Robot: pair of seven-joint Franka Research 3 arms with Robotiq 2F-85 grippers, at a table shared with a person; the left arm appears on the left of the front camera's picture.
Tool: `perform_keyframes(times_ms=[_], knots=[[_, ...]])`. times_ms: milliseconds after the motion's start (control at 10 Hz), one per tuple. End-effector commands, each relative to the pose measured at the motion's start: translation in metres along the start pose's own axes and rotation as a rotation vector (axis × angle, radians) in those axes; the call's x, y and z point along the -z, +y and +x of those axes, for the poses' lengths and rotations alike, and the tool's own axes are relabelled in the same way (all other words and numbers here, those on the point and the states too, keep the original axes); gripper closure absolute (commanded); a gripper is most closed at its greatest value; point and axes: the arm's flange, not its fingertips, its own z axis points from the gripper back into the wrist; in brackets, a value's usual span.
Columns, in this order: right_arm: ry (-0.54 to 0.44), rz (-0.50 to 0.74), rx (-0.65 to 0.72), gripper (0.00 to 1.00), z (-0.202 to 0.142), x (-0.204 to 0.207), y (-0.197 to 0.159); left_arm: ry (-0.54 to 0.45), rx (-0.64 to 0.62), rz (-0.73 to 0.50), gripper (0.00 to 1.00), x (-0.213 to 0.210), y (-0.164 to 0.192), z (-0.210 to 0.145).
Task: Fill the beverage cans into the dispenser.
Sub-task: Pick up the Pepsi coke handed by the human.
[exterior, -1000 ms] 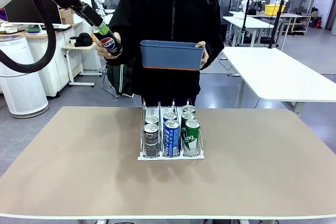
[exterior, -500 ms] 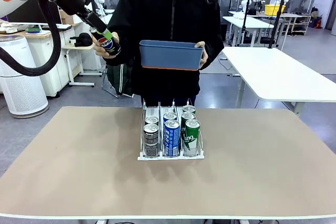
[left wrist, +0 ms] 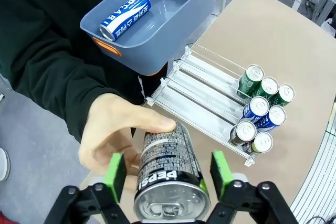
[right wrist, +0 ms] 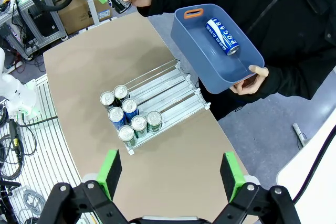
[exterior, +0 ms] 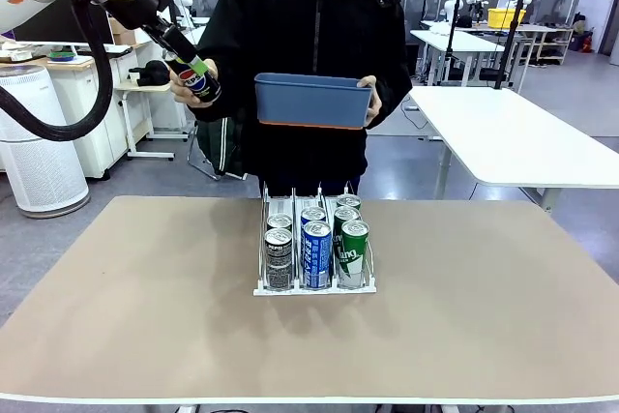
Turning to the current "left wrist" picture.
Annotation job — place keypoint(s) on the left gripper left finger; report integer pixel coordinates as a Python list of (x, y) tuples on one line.
[(115, 176)]

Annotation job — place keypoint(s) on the white slotted aluminium frame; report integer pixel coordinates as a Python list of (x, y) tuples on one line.
[(315, 182)]

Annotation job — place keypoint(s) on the blue Pocari can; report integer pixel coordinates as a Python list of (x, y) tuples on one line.
[(276, 115), (123, 19), (258, 104)]

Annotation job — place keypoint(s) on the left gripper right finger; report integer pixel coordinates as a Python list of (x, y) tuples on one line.
[(220, 176)]

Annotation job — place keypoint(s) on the black Pepsi can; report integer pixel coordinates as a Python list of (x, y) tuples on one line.
[(168, 161), (262, 141), (245, 129)]

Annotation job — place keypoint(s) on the person's right hand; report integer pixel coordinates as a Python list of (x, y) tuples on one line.
[(110, 124)]

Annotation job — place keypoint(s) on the person in black jacket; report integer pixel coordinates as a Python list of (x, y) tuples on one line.
[(39, 3)]

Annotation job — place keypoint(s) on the clear plastic can dispenser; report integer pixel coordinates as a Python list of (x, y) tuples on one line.
[(199, 87)]

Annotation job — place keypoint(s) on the green cider can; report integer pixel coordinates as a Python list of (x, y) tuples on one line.
[(285, 93), (270, 86), (253, 73)]

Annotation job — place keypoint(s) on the person's right forearm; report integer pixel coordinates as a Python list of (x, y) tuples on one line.
[(52, 82)]

